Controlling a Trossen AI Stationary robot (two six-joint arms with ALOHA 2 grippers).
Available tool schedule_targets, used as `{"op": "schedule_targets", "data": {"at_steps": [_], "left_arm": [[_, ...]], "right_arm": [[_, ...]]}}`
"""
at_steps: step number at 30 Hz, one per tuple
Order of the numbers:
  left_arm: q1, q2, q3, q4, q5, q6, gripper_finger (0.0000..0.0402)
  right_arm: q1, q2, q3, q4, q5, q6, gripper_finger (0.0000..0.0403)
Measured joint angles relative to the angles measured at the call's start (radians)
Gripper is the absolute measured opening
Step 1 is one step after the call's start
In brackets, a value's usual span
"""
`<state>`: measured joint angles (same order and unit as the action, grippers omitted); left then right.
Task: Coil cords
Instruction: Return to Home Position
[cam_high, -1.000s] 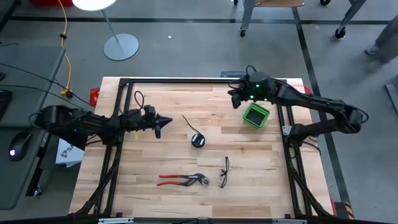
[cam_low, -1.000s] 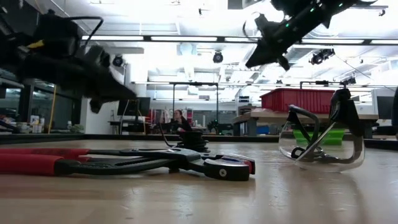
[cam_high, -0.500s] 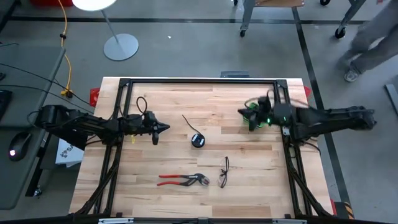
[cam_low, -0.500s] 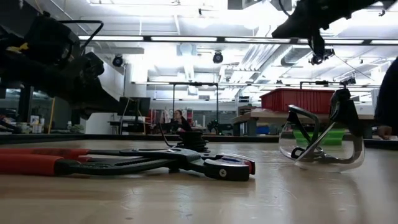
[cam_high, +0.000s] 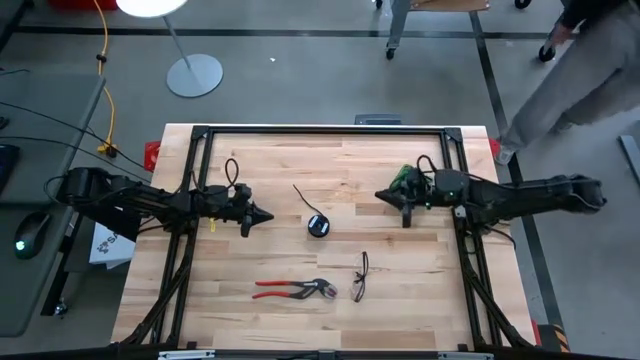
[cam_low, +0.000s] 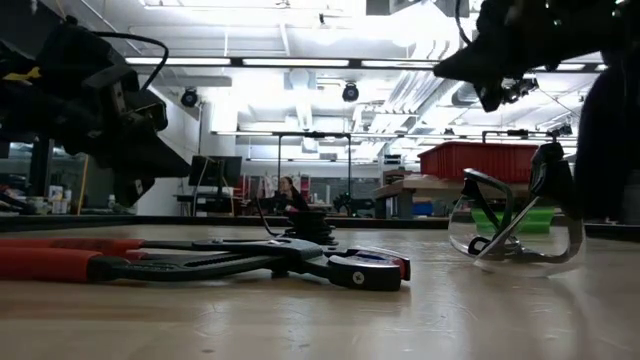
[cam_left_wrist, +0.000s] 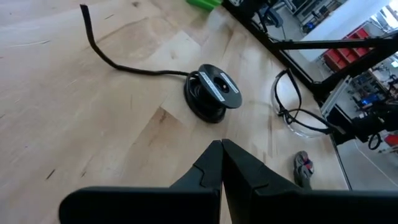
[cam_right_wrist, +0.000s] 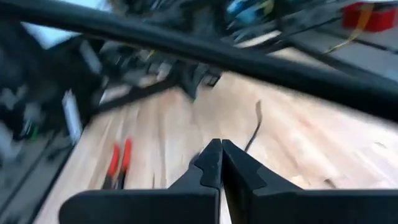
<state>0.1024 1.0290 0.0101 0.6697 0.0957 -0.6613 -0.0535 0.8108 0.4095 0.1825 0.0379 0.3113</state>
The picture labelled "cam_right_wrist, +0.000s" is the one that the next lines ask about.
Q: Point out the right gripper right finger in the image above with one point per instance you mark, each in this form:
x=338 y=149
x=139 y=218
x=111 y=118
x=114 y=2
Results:
x=311 y=208

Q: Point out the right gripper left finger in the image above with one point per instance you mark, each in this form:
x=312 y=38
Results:
x=140 y=208

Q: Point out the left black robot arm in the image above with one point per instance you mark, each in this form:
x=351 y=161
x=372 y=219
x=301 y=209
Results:
x=46 y=77

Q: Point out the red floor box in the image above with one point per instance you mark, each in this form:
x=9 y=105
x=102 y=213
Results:
x=382 y=18

